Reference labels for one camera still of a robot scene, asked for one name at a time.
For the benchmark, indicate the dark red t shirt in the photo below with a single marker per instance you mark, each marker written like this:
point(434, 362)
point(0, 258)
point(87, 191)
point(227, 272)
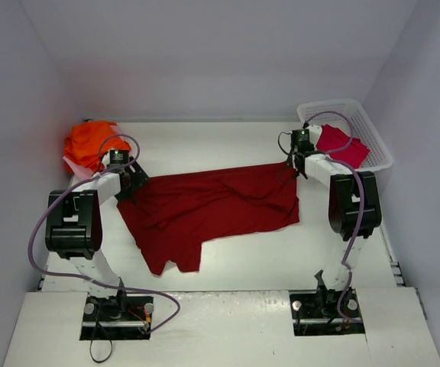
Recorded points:
point(175, 214)

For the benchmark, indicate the white plastic basket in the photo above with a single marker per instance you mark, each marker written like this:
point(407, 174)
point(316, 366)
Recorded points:
point(378, 158)

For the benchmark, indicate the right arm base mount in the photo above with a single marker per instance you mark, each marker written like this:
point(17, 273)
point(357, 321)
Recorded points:
point(325, 312)

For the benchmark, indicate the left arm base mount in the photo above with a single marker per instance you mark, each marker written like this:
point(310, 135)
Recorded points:
point(120, 318)

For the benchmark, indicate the orange folded t shirt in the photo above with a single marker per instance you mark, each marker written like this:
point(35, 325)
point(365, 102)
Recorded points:
point(88, 143)

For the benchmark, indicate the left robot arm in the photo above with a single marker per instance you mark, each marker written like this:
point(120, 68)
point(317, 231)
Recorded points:
point(74, 227)

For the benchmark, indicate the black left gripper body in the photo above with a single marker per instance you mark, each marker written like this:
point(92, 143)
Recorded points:
point(137, 178)

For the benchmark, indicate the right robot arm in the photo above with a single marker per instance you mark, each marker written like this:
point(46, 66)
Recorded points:
point(353, 204)

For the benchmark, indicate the red t shirt in basket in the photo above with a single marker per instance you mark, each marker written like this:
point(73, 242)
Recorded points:
point(331, 139)

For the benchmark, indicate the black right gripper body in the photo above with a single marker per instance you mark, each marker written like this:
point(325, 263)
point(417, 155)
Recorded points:
point(299, 163)

